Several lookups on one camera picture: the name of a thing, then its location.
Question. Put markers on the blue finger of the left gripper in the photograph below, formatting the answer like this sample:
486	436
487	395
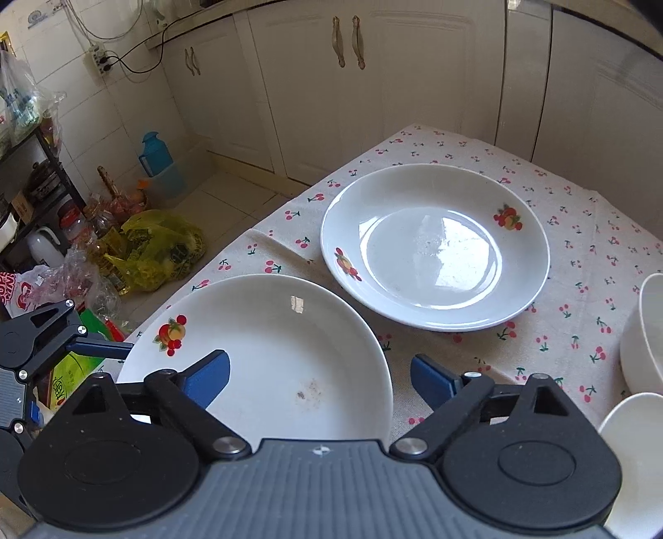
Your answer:
101	348

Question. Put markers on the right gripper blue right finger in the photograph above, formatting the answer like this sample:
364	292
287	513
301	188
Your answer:
455	401

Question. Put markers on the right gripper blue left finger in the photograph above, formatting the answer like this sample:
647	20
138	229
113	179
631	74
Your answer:
182	398

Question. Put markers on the white fruit plate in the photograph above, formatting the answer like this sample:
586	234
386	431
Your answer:
436	247
303	363

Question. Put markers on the white plate with food stain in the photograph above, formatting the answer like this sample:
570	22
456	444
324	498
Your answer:
633	431

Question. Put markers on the white floral bowl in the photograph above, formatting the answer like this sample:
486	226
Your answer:
641	342

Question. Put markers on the green cardboard box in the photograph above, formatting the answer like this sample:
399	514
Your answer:
74	368

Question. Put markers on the yellow plastic bag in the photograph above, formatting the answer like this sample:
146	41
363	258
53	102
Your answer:
161	247

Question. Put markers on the cherry print tablecloth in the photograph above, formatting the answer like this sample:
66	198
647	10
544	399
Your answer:
571	332

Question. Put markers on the blue thermos jug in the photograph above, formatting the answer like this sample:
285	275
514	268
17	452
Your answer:
155	157

